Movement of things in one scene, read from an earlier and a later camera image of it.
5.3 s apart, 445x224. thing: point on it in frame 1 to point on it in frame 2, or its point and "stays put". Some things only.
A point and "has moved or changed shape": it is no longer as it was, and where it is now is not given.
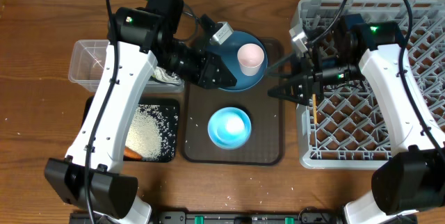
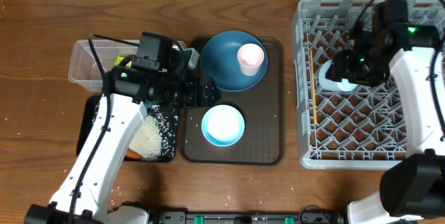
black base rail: x=231 y=218 stays put
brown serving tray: x=265 y=145 stays put
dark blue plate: x=229 y=49 stays put
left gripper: x=208 y=65 to x=193 y=98
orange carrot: x=129 y=153 stays put
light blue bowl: x=229 y=128 has moved or changed shape
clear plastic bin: x=86 y=62 stays put
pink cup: x=250 y=57 stays put
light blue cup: x=231 y=125 has moved or changed shape
